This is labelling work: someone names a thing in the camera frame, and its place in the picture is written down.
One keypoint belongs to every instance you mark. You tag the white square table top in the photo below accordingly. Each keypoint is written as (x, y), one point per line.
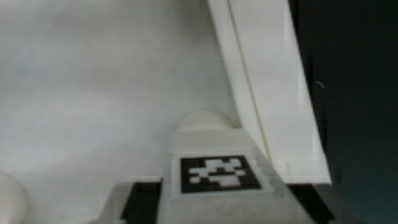
(112, 65)

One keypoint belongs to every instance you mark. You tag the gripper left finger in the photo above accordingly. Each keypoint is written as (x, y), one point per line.
(110, 214)

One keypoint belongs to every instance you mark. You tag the white table leg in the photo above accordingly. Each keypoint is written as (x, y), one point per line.
(222, 188)

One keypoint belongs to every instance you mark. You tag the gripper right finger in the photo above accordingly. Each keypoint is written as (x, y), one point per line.
(322, 203)

